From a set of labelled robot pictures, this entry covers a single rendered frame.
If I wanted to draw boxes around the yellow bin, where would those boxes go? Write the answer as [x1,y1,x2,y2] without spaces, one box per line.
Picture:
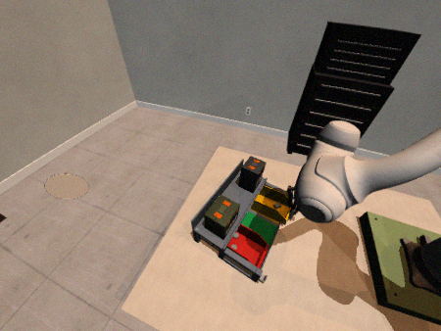
[251,185,291,225]

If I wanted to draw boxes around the red bin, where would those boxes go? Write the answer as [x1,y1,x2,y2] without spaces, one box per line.
[227,224,269,267]

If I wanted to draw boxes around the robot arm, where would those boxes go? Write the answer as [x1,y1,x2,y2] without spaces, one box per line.
[294,120,441,297]

